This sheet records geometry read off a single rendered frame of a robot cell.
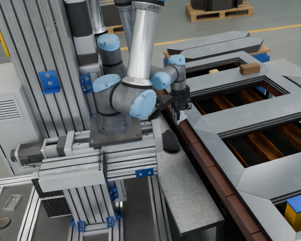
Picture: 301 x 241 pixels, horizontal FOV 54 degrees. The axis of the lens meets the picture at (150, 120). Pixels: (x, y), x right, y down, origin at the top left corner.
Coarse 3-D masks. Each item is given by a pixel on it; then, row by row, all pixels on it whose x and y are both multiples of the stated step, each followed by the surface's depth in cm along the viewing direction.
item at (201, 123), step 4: (200, 120) 159; (204, 120) 159; (196, 124) 157; (200, 124) 156; (204, 124) 156; (208, 124) 156; (200, 128) 154; (204, 128) 153; (208, 128) 153; (212, 132) 150
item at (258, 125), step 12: (228, 60) 220; (240, 60) 218; (228, 84) 190; (240, 84) 192; (276, 84) 184; (192, 96) 186; (276, 120) 155; (288, 120) 156; (228, 132) 150; (240, 132) 151; (204, 144) 143; (228, 180) 124; (300, 192) 116; (276, 204) 114; (252, 216) 110
